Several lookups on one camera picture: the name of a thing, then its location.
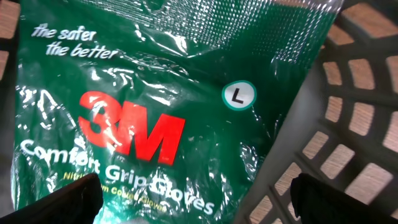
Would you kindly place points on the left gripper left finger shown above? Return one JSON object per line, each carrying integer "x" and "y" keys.
{"x": 78, "y": 202}

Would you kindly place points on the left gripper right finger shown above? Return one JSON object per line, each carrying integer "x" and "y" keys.
{"x": 315, "y": 202}

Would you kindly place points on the green 3M gloves packet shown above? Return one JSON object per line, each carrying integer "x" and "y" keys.
{"x": 173, "y": 105}

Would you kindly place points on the grey plastic mesh basket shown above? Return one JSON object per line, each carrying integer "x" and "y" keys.
{"x": 341, "y": 127}

